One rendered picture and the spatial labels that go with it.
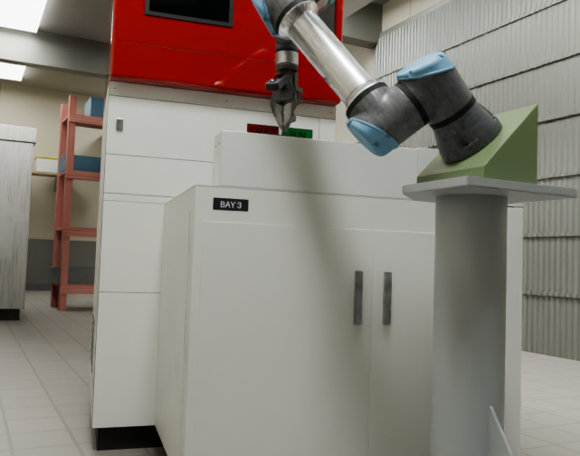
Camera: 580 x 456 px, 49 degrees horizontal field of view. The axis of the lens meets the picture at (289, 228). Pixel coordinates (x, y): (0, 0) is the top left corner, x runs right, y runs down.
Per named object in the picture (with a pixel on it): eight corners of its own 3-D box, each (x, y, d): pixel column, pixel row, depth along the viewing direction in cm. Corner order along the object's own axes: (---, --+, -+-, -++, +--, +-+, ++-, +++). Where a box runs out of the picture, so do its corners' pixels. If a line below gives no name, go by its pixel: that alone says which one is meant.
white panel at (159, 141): (102, 200, 210) (109, 82, 213) (330, 213, 236) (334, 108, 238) (102, 200, 208) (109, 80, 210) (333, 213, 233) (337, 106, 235)
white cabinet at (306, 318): (152, 451, 210) (163, 204, 214) (411, 435, 239) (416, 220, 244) (180, 530, 149) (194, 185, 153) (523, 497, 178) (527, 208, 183)
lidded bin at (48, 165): (61, 175, 1103) (61, 161, 1105) (64, 174, 1070) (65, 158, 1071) (33, 174, 1083) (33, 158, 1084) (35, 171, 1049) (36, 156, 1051)
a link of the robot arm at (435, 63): (481, 93, 138) (448, 42, 135) (432, 131, 139) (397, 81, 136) (461, 90, 150) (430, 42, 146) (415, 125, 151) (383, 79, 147)
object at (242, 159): (212, 189, 166) (213, 136, 166) (400, 202, 183) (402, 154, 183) (219, 185, 157) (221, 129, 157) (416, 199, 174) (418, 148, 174)
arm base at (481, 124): (514, 118, 143) (492, 81, 140) (474, 160, 138) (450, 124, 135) (470, 126, 156) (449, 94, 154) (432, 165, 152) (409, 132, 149)
